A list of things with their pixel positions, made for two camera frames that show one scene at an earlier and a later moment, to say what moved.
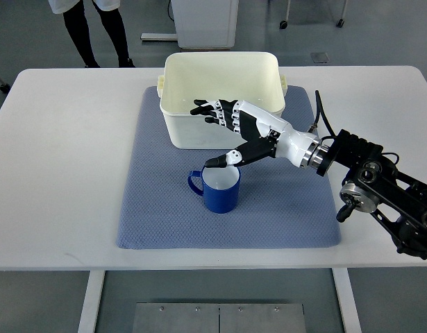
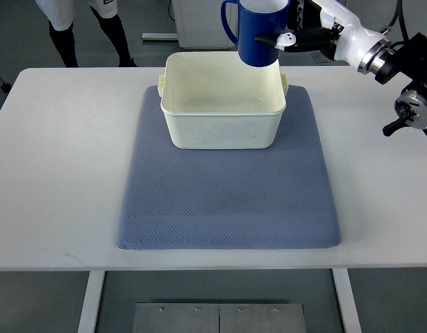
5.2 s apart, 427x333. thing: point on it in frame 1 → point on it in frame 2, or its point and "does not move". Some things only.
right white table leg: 346,300 does not move
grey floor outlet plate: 320,57 does not move
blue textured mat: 280,205 does not move
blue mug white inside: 221,187 → 256,18
